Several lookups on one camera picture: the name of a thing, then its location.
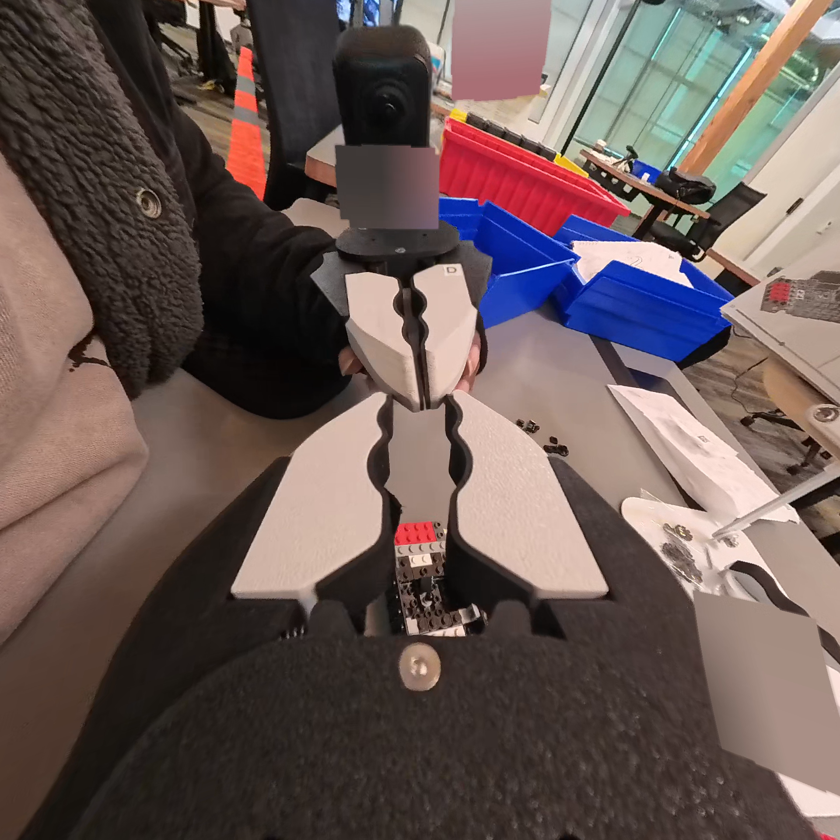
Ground book stand with white base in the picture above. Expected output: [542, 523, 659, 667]
[619, 357, 840, 665]

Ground beige garment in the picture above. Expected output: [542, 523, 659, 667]
[0, 155, 149, 647]

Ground orange traffic cone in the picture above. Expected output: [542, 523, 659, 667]
[225, 46, 269, 202]

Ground person's left hand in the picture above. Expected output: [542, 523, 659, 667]
[337, 342, 485, 395]

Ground white paper sheet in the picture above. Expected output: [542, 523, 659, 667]
[571, 240, 697, 290]

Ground black office chair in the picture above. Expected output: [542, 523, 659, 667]
[645, 183, 768, 263]
[248, 0, 341, 212]

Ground wooden pillar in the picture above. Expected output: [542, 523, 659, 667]
[678, 0, 835, 175]

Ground white paper bag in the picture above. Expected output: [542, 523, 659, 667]
[607, 385, 799, 526]

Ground building instruction booklet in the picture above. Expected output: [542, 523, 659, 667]
[719, 269, 840, 403]

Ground black and grey curved part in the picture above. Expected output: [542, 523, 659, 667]
[721, 560, 840, 665]

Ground clear bag of dark pieces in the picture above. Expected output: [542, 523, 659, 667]
[658, 522, 705, 585]

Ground black bag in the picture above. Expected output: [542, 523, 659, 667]
[655, 167, 717, 206]

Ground blue plastic bin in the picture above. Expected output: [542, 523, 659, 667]
[549, 213, 735, 363]
[475, 200, 584, 329]
[438, 196, 485, 245]

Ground scattered small black pieces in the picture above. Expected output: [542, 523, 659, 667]
[514, 417, 571, 459]

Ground toy brick car model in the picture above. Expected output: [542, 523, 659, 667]
[389, 522, 487, 637]

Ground wooden table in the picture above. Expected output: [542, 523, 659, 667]
[578, 150, 711, 240]

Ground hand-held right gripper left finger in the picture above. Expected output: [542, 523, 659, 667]
[231, 393, 402, 602]

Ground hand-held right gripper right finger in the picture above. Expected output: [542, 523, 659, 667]
[444, 392, 607, 600]

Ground person's left forearm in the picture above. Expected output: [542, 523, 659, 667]
[171, 109, 358, 422]

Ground red plastic bin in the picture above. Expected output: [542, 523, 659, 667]
[438, 117, 632, 235]

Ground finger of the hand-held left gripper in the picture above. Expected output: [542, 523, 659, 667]
[408, 265, 479, 412]
[344, 272, 425, 413]

